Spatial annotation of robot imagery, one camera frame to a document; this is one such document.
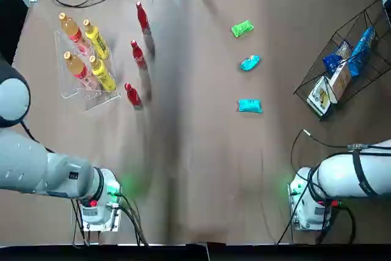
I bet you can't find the green chips packet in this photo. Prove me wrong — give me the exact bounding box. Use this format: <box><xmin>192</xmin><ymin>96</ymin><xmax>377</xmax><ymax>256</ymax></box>
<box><xmin>230</xmin><ymin>20</ymin><xmax>255</xmax><ymax>39</ymax></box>

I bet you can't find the yellow label tea bottle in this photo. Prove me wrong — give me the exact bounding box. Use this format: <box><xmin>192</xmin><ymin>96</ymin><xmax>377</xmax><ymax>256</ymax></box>
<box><xmin>82</xmin><ymin>18</ymin><xmax>111</xmax><ymax>60</ymax></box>
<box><xmin>89</xmin><ymin>55</ymin><xmax>117</xmax><ymax>91</ymax></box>

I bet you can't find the long blue cookie packet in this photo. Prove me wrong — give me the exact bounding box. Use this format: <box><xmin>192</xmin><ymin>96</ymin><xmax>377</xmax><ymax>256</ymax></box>
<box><xmin>349</xmin><ymin>26</ymin><xmax>376</xmax><ymax>77</ymax></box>

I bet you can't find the orange tea bottle red label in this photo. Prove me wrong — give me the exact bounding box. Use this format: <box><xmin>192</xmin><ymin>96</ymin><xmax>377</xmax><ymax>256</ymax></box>
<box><xmin>63</xmin><ymin>50</ymin><xmax>99</xmax><ymax>89</ymax></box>
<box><xmin>58</xmin><ymin>12</ymin><xmax>92</xmax><ymax>53</ymax></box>

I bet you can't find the blue cookie bag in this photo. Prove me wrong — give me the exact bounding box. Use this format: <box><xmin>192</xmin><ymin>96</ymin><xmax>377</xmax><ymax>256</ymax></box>
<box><xmin>323</xmin><ymin>40</ymin><xmax>352</xmax><ymax>75</ymax></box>

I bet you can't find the white yellow snack packet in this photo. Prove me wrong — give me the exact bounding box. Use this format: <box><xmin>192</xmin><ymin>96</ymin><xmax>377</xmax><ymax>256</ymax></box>
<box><xmin>307</xmin><ymin>76</ymin><xmax>332</xmax><ymax>118</ymax></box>

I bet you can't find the plain teal chips packet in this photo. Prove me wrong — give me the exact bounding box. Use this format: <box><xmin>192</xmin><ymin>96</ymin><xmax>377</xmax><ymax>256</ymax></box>
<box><xmin>236</xmin><ymin>98</ymin><xmax>263</xmax><ymax>114</ymax></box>

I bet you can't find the red cola bottle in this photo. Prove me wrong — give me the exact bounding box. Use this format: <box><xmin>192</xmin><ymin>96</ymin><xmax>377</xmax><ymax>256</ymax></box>
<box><xmin>136</xmin><ymin>1</ymin><xmax>153</xmax><ymax>36</ymax></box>
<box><xmin>123</xmin><ymin>83</ymin><xmax>144</xmax><ymax>110</ymax></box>
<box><xmin>130</xmin><ymin>40</ymin><xmax>147</xmax><ymax>68</ymax></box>

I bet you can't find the teal chips packet orange print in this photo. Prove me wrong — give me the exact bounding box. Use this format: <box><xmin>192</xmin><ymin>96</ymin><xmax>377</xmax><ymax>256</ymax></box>
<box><xmin>239</xmin><ymin>54</ymin><xmax>261</xmax><ymax>72</ymax></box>

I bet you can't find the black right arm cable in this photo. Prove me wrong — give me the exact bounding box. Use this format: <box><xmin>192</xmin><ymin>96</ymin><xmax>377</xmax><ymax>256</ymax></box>
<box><xmin>289</xmin><ymin>129</ymin><xmax>357</xmax><ymax>182</ymax></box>

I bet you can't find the clear acrylic bottle shelf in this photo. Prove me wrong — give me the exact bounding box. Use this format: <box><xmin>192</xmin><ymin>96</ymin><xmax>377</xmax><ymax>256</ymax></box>
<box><xmin>54</xmin><ymin>28</ymin><xmax>122</xmax><ymax>112</ymax></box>

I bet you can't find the black wire basket shelf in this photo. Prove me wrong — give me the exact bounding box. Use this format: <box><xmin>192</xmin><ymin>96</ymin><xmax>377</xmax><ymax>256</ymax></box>
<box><xmin>293</xmin><ymin>0</ymin><xmax>391</xmax><ymax>121</ymax></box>

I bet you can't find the brown cardboard snack box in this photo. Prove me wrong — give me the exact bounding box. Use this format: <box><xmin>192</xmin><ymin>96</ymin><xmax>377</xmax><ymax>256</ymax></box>
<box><xmin>328</xmin><ymin>61</ymin><xmax>352</xmax><ymax>105</ymax></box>

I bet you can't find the black left arm base cable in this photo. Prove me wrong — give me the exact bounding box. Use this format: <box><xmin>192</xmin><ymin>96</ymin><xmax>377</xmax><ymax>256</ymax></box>
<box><xmin>115</xmin><ymin>192</ymin><xmax>150</xmax><ymax>247</ymax></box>

